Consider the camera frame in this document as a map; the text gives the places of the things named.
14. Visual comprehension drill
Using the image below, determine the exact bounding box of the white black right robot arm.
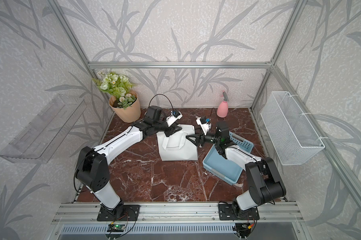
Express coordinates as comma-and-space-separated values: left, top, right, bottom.
186, 117, 286, 220

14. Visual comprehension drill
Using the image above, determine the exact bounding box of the right circuit board with wires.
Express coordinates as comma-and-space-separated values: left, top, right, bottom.
232, 223, 255, 234

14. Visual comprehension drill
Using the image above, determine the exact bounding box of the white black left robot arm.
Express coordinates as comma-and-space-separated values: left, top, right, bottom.
74, 106, 182, 220

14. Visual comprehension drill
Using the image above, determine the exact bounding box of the pink spray bottle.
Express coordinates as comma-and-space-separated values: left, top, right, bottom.
216, 91, 229, 118

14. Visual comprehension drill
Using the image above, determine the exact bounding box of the green circuit board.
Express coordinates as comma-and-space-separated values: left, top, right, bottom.
107, 224, 126, 233

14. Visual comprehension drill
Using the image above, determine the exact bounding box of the white wire mesh basket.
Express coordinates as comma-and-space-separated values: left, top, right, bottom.
260, 91, 325, 166

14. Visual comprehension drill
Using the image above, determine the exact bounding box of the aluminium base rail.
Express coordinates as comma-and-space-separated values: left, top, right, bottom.
45, 202, 308, 240

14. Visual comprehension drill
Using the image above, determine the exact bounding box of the white insulated delivery bag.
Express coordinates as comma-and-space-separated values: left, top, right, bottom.
157, 125, 198, 161

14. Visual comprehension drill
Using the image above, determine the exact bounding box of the artificial green white plant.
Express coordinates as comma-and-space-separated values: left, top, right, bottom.
93, 72, 137, 109

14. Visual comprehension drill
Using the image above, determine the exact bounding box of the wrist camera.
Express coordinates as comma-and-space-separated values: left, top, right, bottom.
166, 110, 182, 127
196, 117, 211, 136

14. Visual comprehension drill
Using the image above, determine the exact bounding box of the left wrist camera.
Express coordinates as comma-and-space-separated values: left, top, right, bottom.
166, 110, 182, 127

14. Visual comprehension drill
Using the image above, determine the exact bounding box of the clear plastic wall shelf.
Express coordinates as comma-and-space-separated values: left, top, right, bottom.
0, 94, 87, 164

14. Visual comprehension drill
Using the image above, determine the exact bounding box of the light blue plastic basket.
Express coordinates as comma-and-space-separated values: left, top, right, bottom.
202, 132, 253, 186

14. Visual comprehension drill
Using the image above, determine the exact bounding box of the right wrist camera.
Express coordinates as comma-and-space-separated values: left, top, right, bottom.
196, 117, 211, 136

